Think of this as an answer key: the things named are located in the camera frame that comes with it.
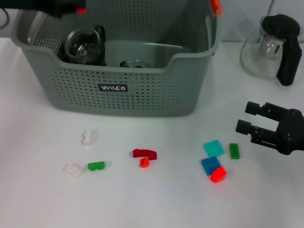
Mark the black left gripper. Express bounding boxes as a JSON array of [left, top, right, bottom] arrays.
[[0, 0, 87, 19]]

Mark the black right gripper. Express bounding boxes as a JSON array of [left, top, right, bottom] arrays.
[[235, 101, 304, 155]]

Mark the glass teacup with black sleeve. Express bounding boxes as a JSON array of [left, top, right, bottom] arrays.
[[65, 24, 107, 67], [119, 60, 151, 68]]

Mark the white thick toy brick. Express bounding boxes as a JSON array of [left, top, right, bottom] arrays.
[[80, 129, 99, 146]]

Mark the green sloped toy brick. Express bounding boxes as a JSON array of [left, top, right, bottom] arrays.
[[87, 161, 105, 171]]

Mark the grey perforated storage basket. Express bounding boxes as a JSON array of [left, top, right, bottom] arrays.
[[10, 0, 223, 118]]

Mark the green flat toy brick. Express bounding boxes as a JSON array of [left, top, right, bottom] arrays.
[[228, 143, 241, 159]]

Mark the teal square plate brick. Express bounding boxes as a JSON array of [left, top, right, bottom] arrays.
[[203, 139, 226, 157]]

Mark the black clay teapot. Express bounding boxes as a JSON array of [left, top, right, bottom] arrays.
[[58, 44, 71, 64]]

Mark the blue square plate brick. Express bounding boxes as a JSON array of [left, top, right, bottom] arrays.
[[200, 156, 223, 176]]

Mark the large orange-red sloped brick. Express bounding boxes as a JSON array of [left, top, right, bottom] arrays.
[[210, 165, 228, 184]]

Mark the dark red curved brick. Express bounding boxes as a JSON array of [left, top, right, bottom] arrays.
[[132, 149, 158, 161]]

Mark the left wrist cable with connector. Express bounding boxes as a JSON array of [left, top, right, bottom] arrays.
[[0, 8, 10, 29]]

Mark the glass teapot with black handle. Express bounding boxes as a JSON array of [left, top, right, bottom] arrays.
[[239, 13, 303, 86]]

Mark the orange basket handle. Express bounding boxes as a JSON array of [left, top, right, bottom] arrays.
[[210, 0, 223, 19]]

